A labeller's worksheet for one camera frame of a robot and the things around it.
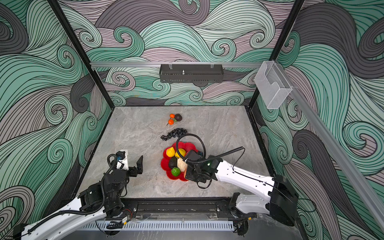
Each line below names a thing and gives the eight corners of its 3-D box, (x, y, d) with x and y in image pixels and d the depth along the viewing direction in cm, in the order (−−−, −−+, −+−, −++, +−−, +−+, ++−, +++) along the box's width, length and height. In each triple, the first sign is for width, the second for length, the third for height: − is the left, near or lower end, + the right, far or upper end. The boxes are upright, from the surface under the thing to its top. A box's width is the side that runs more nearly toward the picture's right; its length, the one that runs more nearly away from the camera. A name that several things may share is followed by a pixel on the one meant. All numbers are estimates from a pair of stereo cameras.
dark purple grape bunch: (163, 143, 101) (162, 139, 97) (161, 137, 104) (160, 134, 100) (186, 134, 105) (186, 131, 102) (184, 129, 108) (184, 125, 105)
